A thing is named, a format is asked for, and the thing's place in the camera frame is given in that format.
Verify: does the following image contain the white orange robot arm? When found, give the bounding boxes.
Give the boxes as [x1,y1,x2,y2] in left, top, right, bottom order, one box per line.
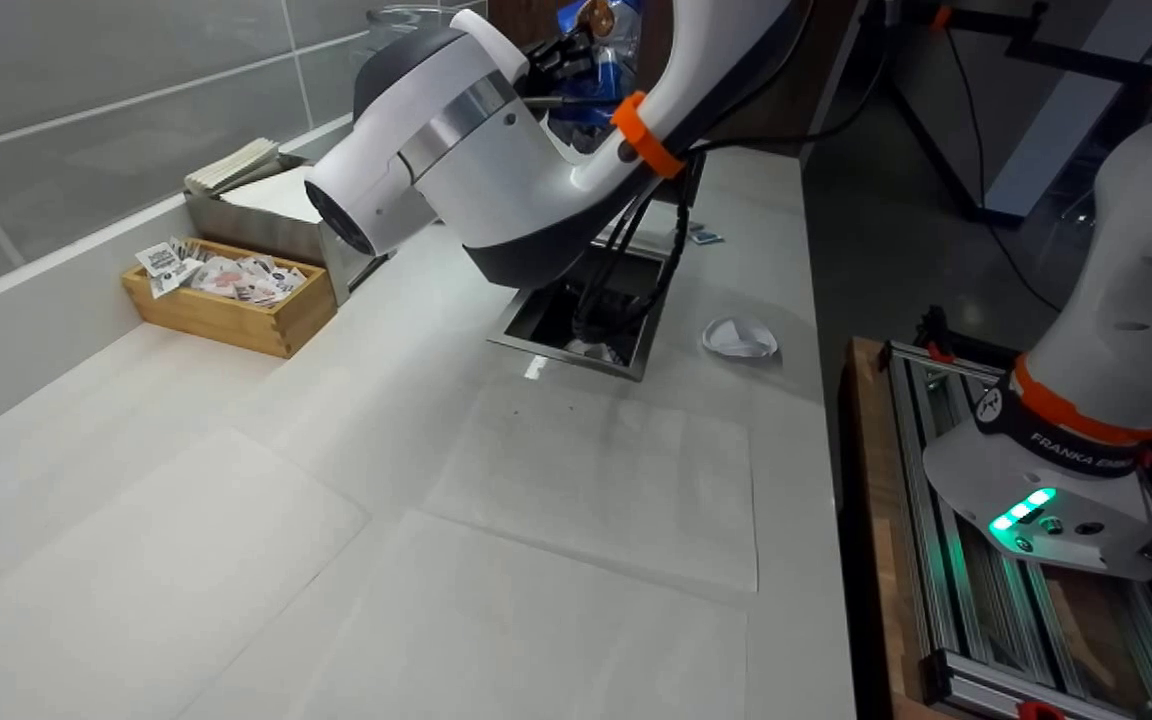
[303,0,1152,579]

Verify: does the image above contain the wooden tray of sachets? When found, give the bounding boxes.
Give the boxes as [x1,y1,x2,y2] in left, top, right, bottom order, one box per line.
[120,237,337,355]

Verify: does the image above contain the white plastic lid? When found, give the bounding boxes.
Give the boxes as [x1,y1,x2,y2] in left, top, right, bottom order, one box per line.
[705,316,779,359]

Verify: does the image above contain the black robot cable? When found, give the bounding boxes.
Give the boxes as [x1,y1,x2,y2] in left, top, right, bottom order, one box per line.
[571,144,712,350]

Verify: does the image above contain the aluminium frame robot mount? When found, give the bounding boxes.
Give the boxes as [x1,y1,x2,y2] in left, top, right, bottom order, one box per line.
[839,302,1152,720]

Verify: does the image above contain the near steel garbage chute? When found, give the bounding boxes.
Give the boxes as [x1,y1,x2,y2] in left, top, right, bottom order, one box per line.
[491,246,663,379]

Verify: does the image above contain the blue snack packet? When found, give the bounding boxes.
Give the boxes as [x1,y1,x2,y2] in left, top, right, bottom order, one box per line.
[552,0,642,137]

